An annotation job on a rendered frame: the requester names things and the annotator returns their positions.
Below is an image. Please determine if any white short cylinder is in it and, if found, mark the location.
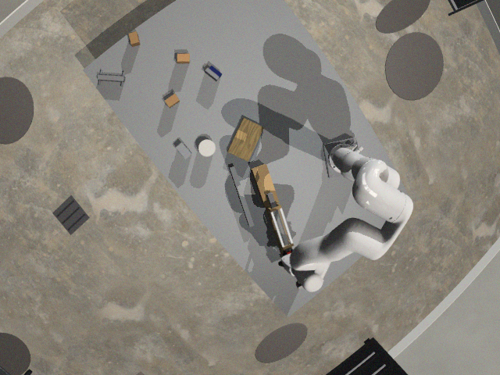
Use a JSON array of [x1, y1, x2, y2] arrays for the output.
[[198, 140, 216, 156]]

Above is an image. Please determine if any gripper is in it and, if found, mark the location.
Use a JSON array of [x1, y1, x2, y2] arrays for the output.
[[278, 251, 294, 276]]

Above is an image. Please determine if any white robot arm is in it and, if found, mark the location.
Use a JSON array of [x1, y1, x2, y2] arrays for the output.
[[290, 144, 413, 292]]

